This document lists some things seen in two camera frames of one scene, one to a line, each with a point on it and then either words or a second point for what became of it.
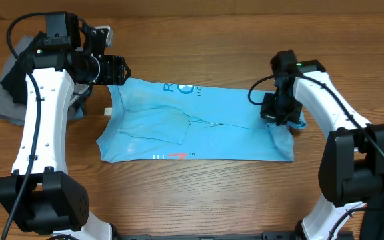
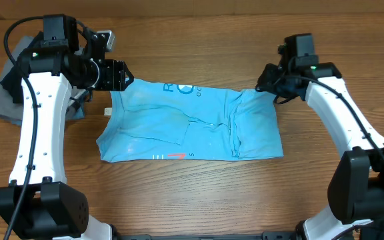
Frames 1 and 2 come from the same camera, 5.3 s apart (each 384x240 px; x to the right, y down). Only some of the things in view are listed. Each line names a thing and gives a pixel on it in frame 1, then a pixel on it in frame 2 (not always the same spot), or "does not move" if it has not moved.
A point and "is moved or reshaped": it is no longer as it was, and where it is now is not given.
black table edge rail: x=272 y=235 does not move
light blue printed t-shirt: x=194 y=119 is moved or reshaped
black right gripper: x=269 y=113 -> x=266 y=83
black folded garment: x=15 y=81 does not move
